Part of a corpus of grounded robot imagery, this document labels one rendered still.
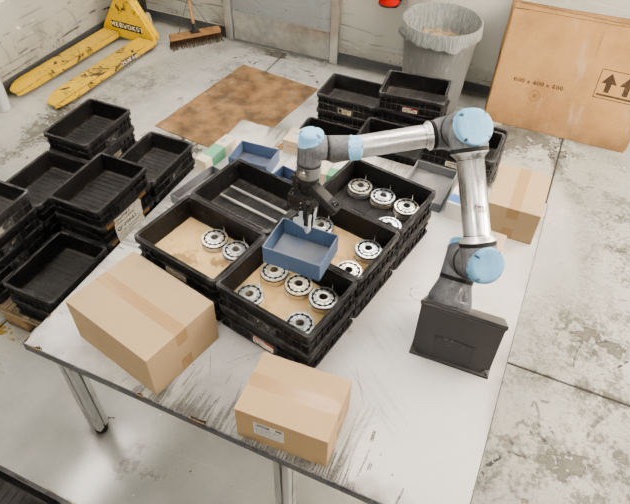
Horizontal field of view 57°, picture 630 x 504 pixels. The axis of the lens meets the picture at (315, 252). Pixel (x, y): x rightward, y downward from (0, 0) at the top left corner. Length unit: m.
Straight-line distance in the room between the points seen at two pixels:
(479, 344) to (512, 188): 0.87
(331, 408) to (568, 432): 1.45
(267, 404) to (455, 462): 0.61
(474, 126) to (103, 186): 2.04
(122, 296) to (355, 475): 0.96
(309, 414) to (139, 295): 0.72
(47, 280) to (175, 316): 1.26
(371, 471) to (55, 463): 1.49
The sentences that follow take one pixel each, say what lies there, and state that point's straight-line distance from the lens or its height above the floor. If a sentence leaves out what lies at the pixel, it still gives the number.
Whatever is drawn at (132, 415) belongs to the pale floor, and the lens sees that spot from 2.89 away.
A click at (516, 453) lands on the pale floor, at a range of 2.86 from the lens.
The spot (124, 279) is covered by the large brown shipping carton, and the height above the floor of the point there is 0.90.
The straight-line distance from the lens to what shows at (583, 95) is 4.64.
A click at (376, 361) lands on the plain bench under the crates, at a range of 2.11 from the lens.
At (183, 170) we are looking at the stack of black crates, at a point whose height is 0.38.
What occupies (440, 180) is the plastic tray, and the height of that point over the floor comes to 0.70.
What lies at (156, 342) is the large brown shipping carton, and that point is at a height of 0.90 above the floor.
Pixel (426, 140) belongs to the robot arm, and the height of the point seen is 1.35.
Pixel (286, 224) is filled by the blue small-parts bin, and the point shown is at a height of 1.11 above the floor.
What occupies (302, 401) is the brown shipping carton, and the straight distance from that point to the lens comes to 1.82.
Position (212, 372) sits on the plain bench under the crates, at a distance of 2.09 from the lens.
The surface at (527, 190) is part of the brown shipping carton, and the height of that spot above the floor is 0.86.
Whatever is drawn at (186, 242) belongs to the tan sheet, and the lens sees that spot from 2.33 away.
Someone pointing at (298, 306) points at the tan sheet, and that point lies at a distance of 2.07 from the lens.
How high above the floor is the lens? 2.44
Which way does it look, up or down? 45 degrees down
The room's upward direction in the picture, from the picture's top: 1 degrees clockwise
